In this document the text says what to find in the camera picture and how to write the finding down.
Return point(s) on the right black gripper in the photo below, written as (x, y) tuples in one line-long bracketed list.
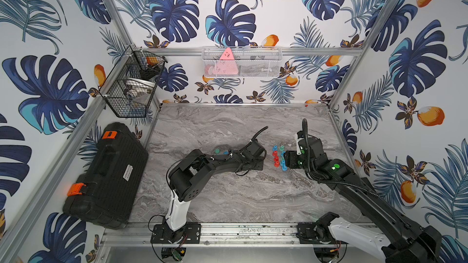
[(289, 157)]

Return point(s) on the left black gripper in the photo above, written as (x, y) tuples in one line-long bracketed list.
[(259, 155)]

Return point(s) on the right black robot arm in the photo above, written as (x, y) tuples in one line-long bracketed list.
[(394, 237)]

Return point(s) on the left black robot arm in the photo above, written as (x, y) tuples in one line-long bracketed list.
[(189, 176)]

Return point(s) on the pink triangle card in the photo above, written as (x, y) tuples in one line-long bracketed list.
[(226, 65)]

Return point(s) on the black plastic tool case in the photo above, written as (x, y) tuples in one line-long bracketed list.
[(105, 194)]

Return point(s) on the clear mesh wall tray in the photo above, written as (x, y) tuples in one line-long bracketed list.
[(253, 62)]

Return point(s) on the black wire basket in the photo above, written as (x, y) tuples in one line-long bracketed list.
[(132, 84)]

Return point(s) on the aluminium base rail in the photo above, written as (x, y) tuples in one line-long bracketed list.
[(248, 235)]

